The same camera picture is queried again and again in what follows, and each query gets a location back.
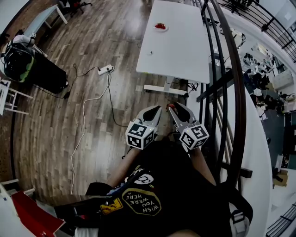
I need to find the person's left forearm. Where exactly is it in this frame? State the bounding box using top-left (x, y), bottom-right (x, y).
top-left (106, 147), bottom-right (142, 188)

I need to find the dark curved stair railing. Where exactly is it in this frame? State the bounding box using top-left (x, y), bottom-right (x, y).
top-left (196, 0), bottom-right (253, 193)

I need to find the black adapter cable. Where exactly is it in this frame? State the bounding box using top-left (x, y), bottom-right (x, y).
top-left (33, 63), bottom-right (101, 100)

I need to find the black power cable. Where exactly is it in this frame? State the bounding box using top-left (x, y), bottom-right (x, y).
top-left (106, 67), bottom-right (129, 128)

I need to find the long white cable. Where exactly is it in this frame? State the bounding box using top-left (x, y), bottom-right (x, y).
top-left (70, 69), bottom-right (113, 195)

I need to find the black balcony railing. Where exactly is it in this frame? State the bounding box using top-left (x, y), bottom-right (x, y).
top-left (218, 0), bottom-right (296, 63)

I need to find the person's right forearm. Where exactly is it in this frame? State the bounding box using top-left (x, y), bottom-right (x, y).
top-left (188, 147), bottom-right (217, 186)

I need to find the white bench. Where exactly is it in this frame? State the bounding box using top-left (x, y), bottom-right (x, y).
top-left (23, 4), bottom-right (68, 39)

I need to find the black looped cable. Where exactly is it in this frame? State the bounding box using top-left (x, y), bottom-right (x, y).
top-left (166, 131), bottom-right (180, 142)

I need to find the white power strip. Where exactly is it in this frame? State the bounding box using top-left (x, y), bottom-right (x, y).
top-left (98, 65), bottom-right (115, 76)

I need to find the white stool frame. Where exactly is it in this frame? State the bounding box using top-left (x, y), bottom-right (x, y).
top-left (0, 78), bottom-right (33, 116)

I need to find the white rounded device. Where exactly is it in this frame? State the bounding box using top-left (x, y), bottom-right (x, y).
top-left (11, 33), bottom-right (37, 48)

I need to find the black office chair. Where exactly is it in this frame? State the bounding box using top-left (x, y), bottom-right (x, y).
top-left (57, 0), bottom-right (93, 18)

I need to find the dark flat board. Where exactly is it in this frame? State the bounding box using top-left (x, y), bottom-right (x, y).
top-left (53, 194), bottom-right (113, 232)

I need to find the white table base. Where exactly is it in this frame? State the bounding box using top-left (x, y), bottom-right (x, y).
top-left (143, 76), bottom-right (187, 96)

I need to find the grey bag strap with buckle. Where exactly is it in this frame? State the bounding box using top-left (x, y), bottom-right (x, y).
top-left (228, 208), bottom-right (252, 237)

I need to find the black and green backpack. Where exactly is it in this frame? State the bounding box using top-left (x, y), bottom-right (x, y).
top-left (3, 45), bottom-right (37, 83)

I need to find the black bag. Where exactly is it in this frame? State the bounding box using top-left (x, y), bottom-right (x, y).
top-left (29, 52), bottom-right (69, 95)

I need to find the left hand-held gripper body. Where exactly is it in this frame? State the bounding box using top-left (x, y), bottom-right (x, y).
top-left (125, 117), bottom-right (160, 150)

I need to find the black low metal railing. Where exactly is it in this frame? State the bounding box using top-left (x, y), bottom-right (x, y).
top-left (265, 201), bottom-right (296, 237)

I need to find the cardboard box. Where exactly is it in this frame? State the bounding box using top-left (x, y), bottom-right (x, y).
top-left (272, 169), bottom-right (289, 188)

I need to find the white cabinet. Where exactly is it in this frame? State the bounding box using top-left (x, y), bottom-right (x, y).
top-left (0, 178), bottom-right (37, 237)

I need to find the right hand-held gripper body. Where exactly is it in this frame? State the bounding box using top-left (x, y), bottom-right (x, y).
top-left (175, 119), bottom-right (210, 151)

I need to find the person's black printed shirt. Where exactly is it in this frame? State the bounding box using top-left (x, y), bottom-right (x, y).
top-left (85, 138), bottom-right (254, 237)

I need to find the white plate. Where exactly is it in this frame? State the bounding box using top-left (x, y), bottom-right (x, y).
top-left (153, 22), bottom-right (169, 33)

